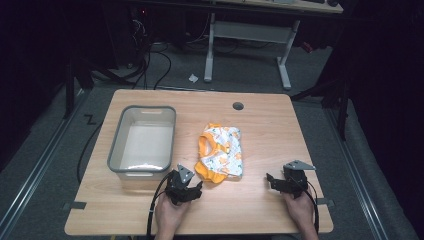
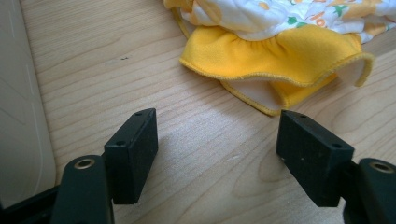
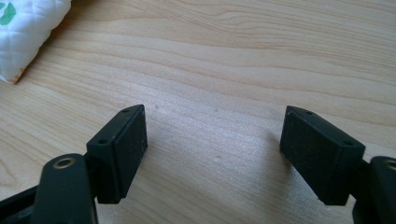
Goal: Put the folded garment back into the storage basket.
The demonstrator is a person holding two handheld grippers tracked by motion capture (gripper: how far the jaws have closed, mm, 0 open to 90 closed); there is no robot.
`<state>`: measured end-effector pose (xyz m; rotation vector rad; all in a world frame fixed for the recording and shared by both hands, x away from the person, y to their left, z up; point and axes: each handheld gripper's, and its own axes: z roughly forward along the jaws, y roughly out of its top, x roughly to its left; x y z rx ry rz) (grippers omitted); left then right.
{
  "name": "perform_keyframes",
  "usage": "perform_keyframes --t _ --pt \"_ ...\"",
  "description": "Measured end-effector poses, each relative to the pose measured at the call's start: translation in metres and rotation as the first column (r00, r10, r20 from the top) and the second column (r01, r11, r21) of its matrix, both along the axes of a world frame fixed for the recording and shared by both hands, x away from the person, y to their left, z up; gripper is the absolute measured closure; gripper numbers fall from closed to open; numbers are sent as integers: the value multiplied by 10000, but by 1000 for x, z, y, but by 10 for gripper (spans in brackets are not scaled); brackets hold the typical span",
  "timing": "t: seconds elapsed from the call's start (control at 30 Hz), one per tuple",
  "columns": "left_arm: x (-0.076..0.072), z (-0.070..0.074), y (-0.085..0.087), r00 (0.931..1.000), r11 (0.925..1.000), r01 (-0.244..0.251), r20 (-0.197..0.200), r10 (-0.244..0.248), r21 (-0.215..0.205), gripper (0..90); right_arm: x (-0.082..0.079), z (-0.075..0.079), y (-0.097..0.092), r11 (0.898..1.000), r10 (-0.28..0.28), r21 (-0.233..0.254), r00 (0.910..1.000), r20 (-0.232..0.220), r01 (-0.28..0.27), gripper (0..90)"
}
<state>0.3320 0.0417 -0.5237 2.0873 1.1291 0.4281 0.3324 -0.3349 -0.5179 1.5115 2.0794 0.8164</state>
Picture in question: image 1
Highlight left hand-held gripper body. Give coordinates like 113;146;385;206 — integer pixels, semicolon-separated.
164;163;196;206

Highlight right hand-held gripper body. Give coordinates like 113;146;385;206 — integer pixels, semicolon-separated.
281;159;317;200

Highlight person's left hand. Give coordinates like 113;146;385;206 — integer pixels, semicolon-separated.
154;192;192;235

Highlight person's right hand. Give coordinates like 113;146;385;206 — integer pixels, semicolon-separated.
282;188;316;233

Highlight orange and white baby garment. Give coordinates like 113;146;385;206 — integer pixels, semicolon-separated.
194;122;244;185

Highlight white bin with grey rim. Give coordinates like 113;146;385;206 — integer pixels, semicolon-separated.
106;105;177;192

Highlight black metal stand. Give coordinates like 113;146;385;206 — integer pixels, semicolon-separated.
63;49;96;120
289;66;351;141

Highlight desk with white metal legs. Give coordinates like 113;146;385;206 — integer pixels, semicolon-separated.
203;0;345;91

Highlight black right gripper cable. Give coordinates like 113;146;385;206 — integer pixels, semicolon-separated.
305;179;321;235

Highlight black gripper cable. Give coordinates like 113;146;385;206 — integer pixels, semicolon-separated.
305;179;321;235
145;171;177;240

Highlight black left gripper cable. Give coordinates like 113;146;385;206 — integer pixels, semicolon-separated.
145;171;177;240

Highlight grey metal table bracket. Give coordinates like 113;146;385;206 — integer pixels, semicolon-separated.
316;197;336;208
62;201;87;212

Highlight metal floor rail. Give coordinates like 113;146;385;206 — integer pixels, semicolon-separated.
0;89;88;231
324;108;391;240

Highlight black floor cables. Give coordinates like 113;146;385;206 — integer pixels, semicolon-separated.
126;13;214;91

